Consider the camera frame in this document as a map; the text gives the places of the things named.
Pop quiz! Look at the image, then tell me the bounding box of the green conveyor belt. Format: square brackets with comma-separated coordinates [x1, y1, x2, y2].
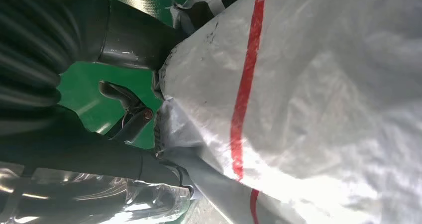
[57, 0, 209, 151]

